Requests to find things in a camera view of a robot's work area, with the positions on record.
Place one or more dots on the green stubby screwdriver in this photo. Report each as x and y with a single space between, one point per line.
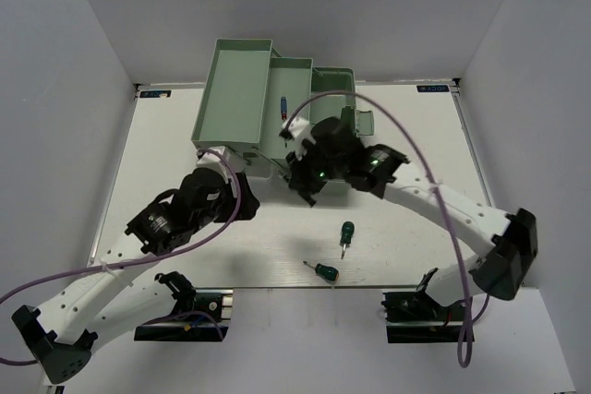
346 235
328 273

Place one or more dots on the green toolbox with clear lid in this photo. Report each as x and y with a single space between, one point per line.
240 103

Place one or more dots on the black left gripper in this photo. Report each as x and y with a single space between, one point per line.
250 202

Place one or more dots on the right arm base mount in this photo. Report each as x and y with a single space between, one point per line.
413 317

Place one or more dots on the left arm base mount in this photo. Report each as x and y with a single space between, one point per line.
197 315

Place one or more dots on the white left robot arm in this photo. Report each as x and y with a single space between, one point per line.
64 332

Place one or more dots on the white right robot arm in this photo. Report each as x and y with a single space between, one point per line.
504 244

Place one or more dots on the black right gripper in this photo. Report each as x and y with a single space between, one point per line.
300 180

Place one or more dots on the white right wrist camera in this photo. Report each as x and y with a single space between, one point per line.
298 129

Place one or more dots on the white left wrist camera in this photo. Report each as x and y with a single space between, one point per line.
222 160

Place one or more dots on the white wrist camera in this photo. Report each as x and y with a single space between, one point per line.
222 160
298 129

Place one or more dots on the blue handled precision screwdriver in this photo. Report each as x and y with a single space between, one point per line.
283 108

